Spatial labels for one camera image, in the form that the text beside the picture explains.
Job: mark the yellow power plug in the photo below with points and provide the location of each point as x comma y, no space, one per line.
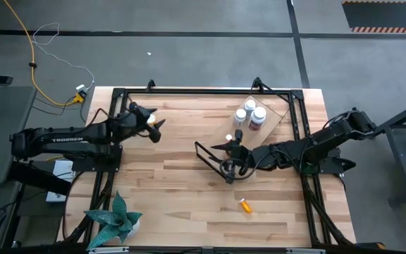
79,97

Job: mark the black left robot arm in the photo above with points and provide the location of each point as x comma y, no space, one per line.
65,139

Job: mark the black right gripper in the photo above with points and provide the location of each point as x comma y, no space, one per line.
245,157

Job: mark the white medicine bottle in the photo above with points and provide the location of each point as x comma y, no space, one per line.
249,105
240,115

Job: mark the black desk support beam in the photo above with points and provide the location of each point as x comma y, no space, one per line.
37,178

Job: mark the black metal table frame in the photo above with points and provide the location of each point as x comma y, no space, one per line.
206,91

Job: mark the white power adapter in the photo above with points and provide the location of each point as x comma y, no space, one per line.
81,87

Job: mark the white plant pot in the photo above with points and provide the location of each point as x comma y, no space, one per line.
136,227

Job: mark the large white bottle maroon label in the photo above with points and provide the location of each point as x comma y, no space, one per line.
258,116

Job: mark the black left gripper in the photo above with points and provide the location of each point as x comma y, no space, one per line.
136,121

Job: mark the black metal stand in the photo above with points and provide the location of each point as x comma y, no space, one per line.
405,115

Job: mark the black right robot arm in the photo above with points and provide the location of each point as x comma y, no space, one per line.
315,144

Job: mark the small orange vial white cap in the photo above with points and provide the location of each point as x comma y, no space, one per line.
246,206

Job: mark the silver aluminium bar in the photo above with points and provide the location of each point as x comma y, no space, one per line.
108,250
305,251

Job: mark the green leafy plant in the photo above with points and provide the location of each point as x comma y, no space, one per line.
116,220

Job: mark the black mat with striped edge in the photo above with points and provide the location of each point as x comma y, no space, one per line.
382,16

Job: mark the grey desk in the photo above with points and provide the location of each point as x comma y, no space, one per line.
2,134

